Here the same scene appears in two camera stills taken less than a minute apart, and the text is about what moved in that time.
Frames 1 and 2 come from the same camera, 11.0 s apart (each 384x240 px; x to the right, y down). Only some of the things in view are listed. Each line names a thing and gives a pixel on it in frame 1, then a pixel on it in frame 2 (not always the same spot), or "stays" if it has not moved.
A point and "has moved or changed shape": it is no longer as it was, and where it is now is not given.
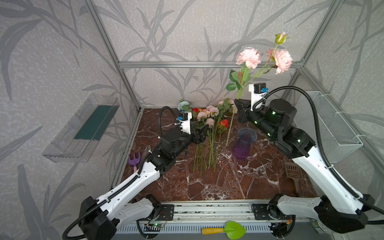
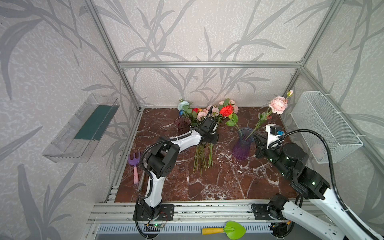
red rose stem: [223, 124] to [227, 111]
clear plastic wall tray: [77, 140] stays
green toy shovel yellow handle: [234, 230] stays
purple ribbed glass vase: [241, 148] stays
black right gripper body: [243, 108] to [261, 147]
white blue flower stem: [184, 106] stays
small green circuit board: [158, 225] stays
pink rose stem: [248, 60] has moved or changed shape
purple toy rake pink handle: [134, 161] stays
